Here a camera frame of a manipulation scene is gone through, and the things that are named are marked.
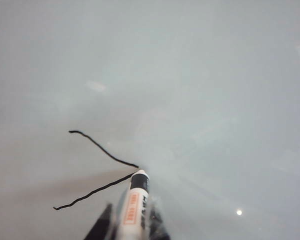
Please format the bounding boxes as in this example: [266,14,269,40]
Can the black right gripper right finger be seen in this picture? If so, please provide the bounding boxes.
[148,196,171,240]

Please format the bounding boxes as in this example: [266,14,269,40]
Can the white glossy whiteboard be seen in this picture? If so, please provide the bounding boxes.
[0,0,300,240]

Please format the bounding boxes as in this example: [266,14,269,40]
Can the white black whiteboard marker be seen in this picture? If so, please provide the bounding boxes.
[114,169,151,240]

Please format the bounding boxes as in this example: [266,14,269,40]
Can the black ink marker stroke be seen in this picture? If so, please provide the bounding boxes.
[52,129,140,212]

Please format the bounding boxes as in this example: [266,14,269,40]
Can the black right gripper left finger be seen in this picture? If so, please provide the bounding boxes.
[83,203,116,240]

